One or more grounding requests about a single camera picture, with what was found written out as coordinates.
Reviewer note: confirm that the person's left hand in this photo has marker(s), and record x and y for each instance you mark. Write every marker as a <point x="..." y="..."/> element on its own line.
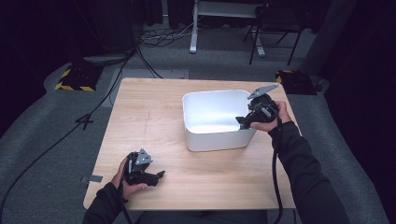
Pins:
<point x="124" y="186"/>

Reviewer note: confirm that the white desk frame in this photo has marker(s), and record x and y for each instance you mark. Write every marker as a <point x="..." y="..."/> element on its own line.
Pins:
<point x="199" y="25"/>

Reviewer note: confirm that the grey tape piece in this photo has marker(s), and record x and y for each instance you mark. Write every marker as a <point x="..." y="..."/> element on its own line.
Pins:
<point x="92" y="179"/>

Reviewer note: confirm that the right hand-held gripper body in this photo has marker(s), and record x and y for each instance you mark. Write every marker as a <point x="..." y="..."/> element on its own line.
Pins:
<point x="262" y="109"/>

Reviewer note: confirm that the yellow black striped base plate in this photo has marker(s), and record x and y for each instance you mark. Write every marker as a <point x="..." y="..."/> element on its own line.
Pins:
<point x="79" y="77"/>
<point x="297" y="82"/>

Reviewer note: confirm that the person's right hand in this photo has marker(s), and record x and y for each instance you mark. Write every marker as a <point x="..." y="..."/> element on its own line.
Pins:
<point x="277" y="119"/>

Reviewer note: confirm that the black chair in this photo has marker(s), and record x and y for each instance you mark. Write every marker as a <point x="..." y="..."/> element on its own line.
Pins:
<point x="275" y="25"/>

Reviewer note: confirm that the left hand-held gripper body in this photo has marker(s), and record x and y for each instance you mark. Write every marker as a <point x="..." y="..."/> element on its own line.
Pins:
<point x="139" y="169"/>

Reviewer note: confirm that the white plastic bin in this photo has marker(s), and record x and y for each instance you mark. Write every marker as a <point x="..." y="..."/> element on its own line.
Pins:
<point x="214" y="119"/>

